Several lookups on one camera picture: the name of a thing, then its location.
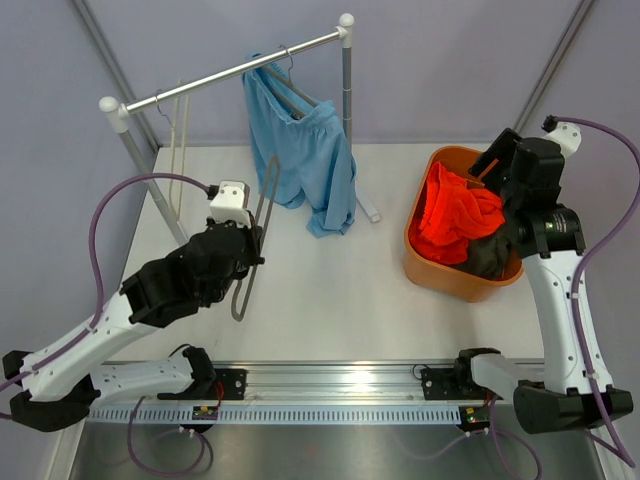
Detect orange shorts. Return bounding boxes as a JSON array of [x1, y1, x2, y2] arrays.
[[410, 162, 505, 265]]

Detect olive green shorts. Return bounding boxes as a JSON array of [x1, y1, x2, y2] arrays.
[[462, 224, 511, 280]]

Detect grey clothes hanger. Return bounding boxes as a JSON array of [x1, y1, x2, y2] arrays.
[[231, 155, 281, 322]]

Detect light blue shorts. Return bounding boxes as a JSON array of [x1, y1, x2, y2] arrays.
[[241, 67, 357, 238]]

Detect white clothes hanger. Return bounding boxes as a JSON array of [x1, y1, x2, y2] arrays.
[[169, 94, 191, 220]]

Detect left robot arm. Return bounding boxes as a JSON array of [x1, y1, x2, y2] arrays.
[[2, 221, 264, 432]]

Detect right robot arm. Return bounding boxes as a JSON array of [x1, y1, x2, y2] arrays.
[[452, 122, 634, 434]]

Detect orange plastic basket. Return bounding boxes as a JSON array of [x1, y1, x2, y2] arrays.
[[402, 145, 524, 303]]

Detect white and silver clothes rack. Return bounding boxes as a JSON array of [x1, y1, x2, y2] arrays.
[[99, 13, 381, 246]]

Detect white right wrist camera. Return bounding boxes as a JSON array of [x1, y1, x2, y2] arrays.
[[542, 115, 582, 159]]

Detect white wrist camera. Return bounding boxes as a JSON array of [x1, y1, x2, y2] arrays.
[[542, 115, 582, 159], [207, 180, 251, 228]]

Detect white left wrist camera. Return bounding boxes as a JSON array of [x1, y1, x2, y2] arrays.
[[207, 180, 251, 228]]

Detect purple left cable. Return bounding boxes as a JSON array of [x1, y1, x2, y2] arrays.
[[0, 173, 214, 396]]

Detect purple cable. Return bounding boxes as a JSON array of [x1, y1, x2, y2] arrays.
[[0, 173, 214, 396], [554, 116, 640, 466]]

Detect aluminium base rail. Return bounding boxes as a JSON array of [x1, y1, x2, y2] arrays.
[[89, 360, 551, 405]]

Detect white slotted cable duct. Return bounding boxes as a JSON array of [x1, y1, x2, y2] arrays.
[[89, 403, 462, 425]]

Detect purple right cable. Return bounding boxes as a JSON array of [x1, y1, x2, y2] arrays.
[[554, 116, 640, 466]]

